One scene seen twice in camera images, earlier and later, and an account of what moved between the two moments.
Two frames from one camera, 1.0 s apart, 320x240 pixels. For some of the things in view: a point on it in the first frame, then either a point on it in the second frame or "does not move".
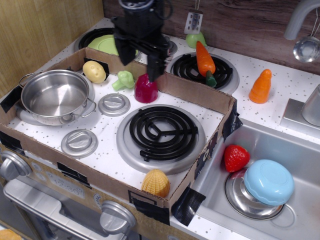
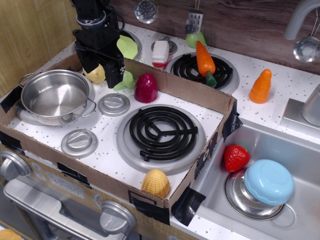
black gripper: [145, 28] -> [99, 39]
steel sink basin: [299, 218] does not move
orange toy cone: [259, 92] does not move
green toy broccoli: [125, 79] does not move
